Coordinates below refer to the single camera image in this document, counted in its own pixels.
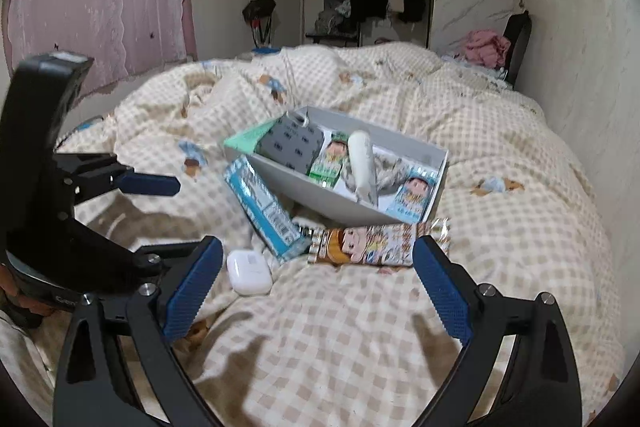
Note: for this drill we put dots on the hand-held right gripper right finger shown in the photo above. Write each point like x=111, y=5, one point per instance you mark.
x=442, y=289

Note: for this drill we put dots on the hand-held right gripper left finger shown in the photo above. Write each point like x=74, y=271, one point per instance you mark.
x=192, y=289

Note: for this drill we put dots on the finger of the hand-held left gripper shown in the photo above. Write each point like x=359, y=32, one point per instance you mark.
x=170, y=252
x=150, y=185

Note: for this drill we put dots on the orange cartoon candy packet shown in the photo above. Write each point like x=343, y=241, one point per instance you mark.
x=370, y=244

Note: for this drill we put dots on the blue cartoon candy packet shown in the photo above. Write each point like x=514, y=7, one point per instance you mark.
x=410, y=199

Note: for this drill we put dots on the blue snack packet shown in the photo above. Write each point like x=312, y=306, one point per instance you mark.
x=260, y=207

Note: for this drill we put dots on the green tube with black cap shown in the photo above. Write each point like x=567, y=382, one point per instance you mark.
x=245, y=138

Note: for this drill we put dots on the white cardboard box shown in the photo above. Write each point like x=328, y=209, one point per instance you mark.
x=300, y=192

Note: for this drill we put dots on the grey flat pack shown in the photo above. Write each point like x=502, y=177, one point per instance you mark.
x=292, y=144

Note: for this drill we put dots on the white tube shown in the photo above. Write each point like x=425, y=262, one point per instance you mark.
x=361, y=162

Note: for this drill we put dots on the person's left hand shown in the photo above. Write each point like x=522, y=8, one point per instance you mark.
x=36, y=308

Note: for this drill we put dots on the white earbud case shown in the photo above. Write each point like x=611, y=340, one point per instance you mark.
x=249, y=272

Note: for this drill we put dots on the speckled white cloth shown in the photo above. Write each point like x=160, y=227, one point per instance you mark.
x=392, y=172

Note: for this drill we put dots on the green candy packet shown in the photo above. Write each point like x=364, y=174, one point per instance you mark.
x=327, y=162

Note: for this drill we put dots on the black hanging bag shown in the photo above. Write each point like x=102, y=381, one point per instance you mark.
x=259, y=9

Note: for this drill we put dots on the pink crumpled cloth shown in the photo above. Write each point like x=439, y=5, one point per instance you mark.
x=482, y=47

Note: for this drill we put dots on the chair piled with clothes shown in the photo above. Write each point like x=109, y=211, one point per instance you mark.
x=332, y=19

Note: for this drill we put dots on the black chair back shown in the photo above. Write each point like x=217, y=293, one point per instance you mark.
x=519, y=47

